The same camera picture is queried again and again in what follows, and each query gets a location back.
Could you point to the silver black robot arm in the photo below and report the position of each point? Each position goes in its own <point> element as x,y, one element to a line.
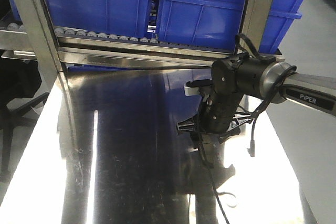
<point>242,86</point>

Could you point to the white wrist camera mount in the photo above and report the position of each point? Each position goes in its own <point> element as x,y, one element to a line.
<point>198,87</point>

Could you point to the stainless steel rack frame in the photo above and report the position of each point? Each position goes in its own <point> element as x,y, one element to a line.
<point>53,52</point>

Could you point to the left blue plastic bin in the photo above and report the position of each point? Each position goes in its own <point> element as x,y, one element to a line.
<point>120,17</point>

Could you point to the blue plastic bin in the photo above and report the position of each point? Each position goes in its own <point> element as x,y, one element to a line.
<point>214,23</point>
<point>120,17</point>

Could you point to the right blue plastic bin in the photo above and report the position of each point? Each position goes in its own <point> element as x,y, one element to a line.
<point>214,23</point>

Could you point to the brake pad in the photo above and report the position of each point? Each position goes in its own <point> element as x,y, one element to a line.
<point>206,150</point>

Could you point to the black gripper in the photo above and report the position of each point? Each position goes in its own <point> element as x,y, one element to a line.
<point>215,117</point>

